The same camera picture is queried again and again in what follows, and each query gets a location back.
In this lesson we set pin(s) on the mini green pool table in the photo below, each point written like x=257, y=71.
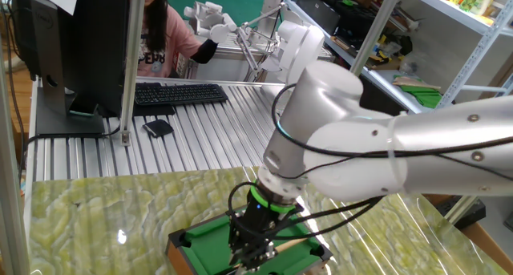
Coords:
x=204, y=247

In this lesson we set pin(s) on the folded green fabric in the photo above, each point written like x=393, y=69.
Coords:
x=425, y=96

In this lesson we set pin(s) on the white metal storage shelf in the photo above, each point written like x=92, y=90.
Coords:
x=449, y=8

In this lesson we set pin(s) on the pale yellow bottle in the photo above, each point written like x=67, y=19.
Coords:
x=485, y=1

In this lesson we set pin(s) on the black box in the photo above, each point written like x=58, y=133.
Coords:
x=318, y=12

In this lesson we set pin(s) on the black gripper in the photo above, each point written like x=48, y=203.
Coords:
x=262, y=221

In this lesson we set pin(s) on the white haptic control device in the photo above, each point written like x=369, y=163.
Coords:
x=298, y=50

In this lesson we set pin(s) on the aluminium frame post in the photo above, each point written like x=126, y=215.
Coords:
x=376, y=26
x=132, y=66
x=10, y=187
x=461, y=209

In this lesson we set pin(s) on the black computer monitor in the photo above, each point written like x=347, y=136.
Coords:
x=92, y=46

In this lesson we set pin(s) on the black keyboard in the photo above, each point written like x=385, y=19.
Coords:
x=180, y=94

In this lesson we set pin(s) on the black plastic case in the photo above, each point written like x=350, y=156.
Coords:
x=471, y=215

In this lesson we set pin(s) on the wooden pool cue black butt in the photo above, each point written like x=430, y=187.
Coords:
x=290, y=245

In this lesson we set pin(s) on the brown cardboard box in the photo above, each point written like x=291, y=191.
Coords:
x=489, y=243

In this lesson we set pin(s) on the black wallet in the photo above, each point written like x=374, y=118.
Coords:
x=158, y=128

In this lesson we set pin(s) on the smartphone on monitor stand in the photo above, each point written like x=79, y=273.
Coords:
x=83, y=108

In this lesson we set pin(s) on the person in pink shirt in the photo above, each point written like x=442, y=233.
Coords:
x=176, y=38

